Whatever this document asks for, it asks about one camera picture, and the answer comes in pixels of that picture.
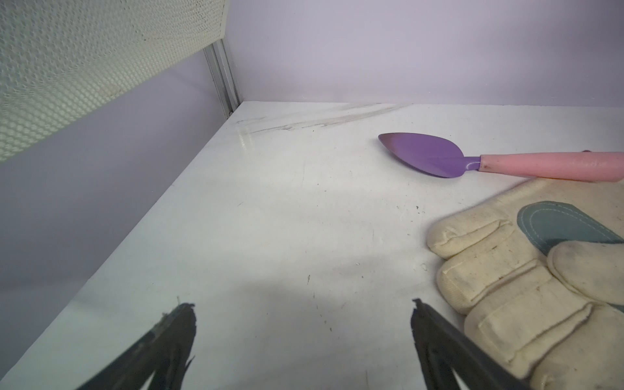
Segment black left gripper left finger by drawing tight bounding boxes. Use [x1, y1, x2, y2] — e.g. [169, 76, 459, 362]
[80, 303, 197, 390]

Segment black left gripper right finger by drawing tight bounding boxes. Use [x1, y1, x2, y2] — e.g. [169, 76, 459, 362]
[410, 298, 529, 389]

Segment cream work glove on table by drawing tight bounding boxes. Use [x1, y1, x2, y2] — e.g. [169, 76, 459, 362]
[427, 179, 623, 389]

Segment purple trowel pink handle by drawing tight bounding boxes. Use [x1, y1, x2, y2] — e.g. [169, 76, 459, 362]
[378, 133, 623, 182]

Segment aluminium frame profiles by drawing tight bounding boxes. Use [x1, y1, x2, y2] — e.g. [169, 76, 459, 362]
[203, 39, 242, 117]

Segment white perforated wall shelf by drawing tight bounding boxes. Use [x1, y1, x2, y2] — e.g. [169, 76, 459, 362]
[1, 0, 228, 160]

